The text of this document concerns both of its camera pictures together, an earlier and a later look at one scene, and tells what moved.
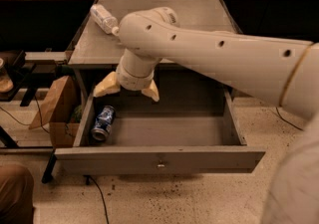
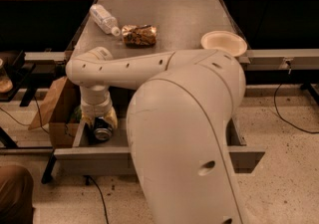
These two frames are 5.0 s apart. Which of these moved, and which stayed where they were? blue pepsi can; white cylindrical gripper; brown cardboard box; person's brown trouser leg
Moved: white cylindrical gripper
Stayed: blue pepsi can; person's brown trouser leg; brown cardboard box
